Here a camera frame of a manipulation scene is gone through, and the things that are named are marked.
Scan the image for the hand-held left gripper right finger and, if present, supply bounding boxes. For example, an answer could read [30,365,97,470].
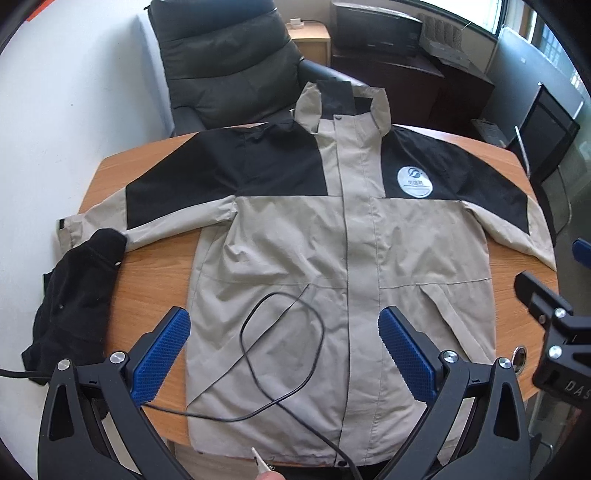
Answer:
[378,305,532,480]

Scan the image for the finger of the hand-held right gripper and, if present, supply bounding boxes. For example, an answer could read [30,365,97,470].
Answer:
[514,271,578,326]
[571,237,591,266]

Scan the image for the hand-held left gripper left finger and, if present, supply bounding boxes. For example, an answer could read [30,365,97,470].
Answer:
[39,305,192,480]

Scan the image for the beige and black jacket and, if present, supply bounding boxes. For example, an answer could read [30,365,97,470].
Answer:
[55,78,557,469]

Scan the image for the black fleece garment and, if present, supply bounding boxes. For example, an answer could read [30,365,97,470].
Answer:
[21,227,127,384]

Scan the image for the black mesh chair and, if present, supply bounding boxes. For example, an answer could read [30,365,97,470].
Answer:
[510,83,581,185]

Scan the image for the metal zipper pull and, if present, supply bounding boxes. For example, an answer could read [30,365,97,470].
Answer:
[249,445,278,478]

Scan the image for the grey partition panel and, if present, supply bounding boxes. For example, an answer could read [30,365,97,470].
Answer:
[485,25,585,139]

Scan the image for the dark wooden cabinet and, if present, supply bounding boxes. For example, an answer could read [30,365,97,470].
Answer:
[434,60,496,137]
[330,48,446,125]

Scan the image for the flat cardboard box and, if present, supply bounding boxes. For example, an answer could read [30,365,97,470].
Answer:
[419,34,485,70]

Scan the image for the grey radiator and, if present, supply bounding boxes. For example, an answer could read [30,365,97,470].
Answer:
[418,16,462,42]

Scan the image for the window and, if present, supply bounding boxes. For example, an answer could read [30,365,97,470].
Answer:
[416,0,509,35]

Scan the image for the black leather armchair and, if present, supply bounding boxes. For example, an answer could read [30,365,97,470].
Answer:
[144,0,370,137]

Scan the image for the black microwave oven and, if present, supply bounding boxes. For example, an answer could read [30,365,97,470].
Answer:
[330,0,423,58]

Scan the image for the light wooden cabinet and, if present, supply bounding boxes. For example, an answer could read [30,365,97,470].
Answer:
[288,23,332,68]

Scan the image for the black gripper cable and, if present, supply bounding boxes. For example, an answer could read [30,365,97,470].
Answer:
[0,292,363,480]

